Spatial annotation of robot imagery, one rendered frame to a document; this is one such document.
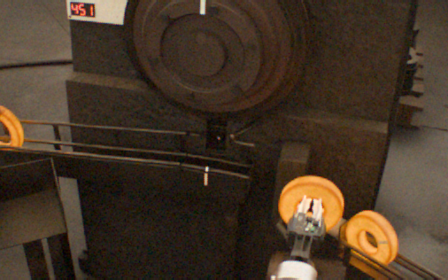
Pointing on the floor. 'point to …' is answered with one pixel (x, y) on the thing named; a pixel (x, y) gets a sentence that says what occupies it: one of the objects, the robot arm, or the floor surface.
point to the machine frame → (396, 28)
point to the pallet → (408, 98)
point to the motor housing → (330, 269)
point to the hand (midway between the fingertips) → (312, 199)
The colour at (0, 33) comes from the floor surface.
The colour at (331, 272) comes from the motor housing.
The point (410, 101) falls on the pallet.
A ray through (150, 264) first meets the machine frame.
